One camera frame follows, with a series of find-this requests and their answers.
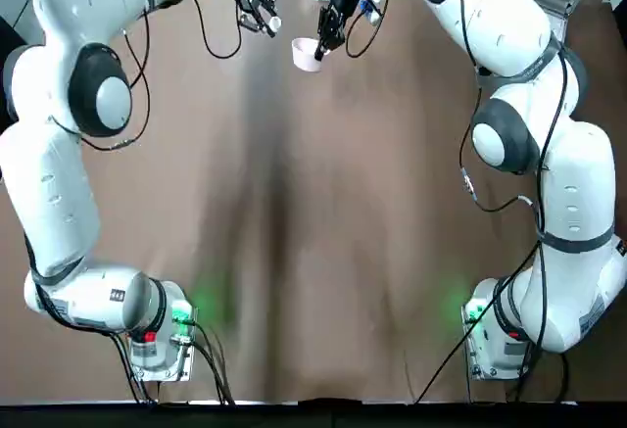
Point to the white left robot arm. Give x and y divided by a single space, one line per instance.
49 193

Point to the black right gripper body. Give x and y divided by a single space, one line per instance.
344 1

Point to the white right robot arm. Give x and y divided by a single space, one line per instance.
495 21

